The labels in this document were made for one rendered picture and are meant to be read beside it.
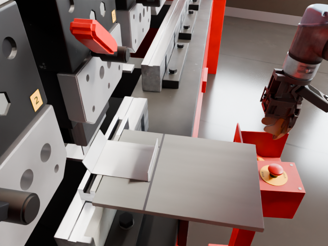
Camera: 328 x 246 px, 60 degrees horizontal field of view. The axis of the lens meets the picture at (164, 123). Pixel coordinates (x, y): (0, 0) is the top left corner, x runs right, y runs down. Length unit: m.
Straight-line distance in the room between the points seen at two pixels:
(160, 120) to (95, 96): 0.47
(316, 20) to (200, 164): 0.38
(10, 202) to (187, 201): 0.32
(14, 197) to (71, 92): 0.16
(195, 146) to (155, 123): 0.27
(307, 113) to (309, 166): 0.59
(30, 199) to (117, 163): 0.35
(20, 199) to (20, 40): 0.11
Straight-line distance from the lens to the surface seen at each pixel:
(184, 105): 0.86
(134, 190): 0.48
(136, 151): 0.53
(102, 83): 0.37
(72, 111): 0.33
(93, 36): 0.25
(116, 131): 0.60
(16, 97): 0.23
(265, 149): 0.97
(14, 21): 0.23
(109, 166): 0.52
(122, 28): 0.49
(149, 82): 0.91
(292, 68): 0.72
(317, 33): 0.69
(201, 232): 1.60
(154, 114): 0.83
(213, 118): 2.25
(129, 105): 0.70
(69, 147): 0.56
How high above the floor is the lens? 1.38
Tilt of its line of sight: 39 degrees down
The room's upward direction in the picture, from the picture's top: straight up
